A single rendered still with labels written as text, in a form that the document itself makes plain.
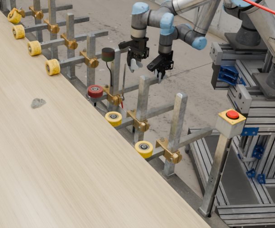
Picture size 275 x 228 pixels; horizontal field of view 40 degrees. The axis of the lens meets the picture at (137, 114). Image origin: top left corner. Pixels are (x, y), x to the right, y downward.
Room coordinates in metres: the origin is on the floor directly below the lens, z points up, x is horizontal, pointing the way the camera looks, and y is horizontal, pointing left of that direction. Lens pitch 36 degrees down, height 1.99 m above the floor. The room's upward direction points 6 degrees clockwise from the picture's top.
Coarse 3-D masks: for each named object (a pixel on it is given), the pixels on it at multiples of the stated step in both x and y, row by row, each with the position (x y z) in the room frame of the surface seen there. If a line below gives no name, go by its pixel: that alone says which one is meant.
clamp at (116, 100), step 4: (104, 88) 1.74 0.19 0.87; (108, 88) 1.74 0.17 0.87; (108, 92) 1.70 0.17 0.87; (108, 96) 1.69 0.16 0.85; (112, 96) 1.67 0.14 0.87; (116, 96) 1.67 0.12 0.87; (108, 100) 1.69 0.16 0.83; (112, 100) 1.65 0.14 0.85; (116, 100) 1.65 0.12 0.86; (120, 100) 1.67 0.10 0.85; (112, 104) 1.66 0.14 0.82; (116, 104) 1.65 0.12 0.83
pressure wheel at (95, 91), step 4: (88, 88) 1.67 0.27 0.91; (92, 88) 1.67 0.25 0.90; (96, 88) 1.67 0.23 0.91; (100, 88) 1.68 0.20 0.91; (88, 92) 1.65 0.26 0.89; (92, 92) 1.63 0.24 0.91; (96, 92) 1.63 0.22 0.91; (100, 92) 1.64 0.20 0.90; (92, 96) 1.63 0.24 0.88; (96, 96) 1.63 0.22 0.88; (100, 96) 1.65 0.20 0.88
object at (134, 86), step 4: (152, 80) 1.89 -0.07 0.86; (156, 80) 1.90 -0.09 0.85; (132, 84) 1.82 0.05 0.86; (136, 84) 1.83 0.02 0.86; (152, 84) 1.89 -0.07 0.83; (120, 88) 1.77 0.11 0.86; (124, 88) 1.77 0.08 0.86; (128, 88) 1.78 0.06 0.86; (132, 88) 1.80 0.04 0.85; (136, 88) 1.82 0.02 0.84; (104, 92) 1.71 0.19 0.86; (120, 92) 1.75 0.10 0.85; (124, 92) 1.77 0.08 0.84; (104, 96) 1.69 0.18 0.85; (92, 100) 1.65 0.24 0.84; (96, 100) 1.66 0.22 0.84; (100, 100) 1.67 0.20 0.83
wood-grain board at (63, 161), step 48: (0, 48) 2.02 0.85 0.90; (0, 96) 1.53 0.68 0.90; (48, 96) 1.57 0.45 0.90; (0, 144) 1.18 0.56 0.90; (48, 144) 1.21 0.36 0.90; (96, 144) 1.24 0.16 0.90; (0, 192) 0.93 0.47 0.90; (48, 192) 0.95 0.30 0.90; (96, 192) 0.97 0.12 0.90; (144, 192) 0.99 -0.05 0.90
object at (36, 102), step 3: (33, 99) 1.52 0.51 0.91; (36, 99) 1.52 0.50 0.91; (39, 99) 1.53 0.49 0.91; (42, 99) 1.51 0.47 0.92; (33, 102) 1.48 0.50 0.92; (36, 102) 1.49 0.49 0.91; (39, 102) 1.50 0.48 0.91; (42, 102) 1.50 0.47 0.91; (45, 102) 1.51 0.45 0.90; (33, 105) 1.46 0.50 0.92; (36, 105) 1.48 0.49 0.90; (39, 105) 1.47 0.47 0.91; (33, 108) 1.45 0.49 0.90
